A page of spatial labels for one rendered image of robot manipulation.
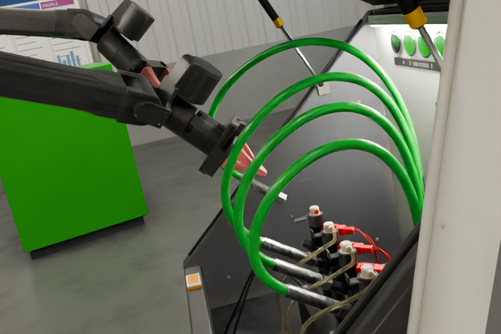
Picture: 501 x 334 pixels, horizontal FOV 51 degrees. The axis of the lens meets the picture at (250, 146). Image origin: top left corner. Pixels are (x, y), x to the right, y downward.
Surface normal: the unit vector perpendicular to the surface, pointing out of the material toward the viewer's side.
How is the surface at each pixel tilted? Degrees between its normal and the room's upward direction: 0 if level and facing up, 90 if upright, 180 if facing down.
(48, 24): 78
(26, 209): 90
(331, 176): 90
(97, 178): 90
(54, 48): 90
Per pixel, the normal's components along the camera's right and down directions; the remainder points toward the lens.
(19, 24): -0.19, 0.11
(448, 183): -0.98, -0.02
